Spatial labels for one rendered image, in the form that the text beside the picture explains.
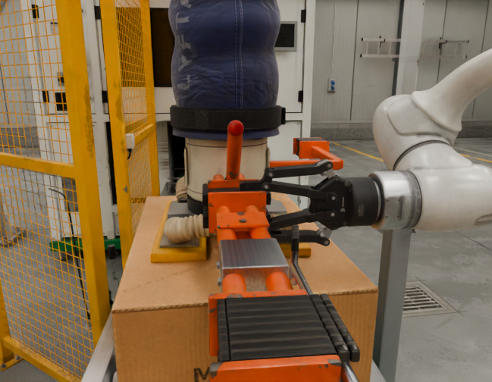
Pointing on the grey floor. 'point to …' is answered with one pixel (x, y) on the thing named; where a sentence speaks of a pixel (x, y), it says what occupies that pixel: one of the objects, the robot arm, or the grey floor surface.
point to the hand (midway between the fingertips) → (237, 206)
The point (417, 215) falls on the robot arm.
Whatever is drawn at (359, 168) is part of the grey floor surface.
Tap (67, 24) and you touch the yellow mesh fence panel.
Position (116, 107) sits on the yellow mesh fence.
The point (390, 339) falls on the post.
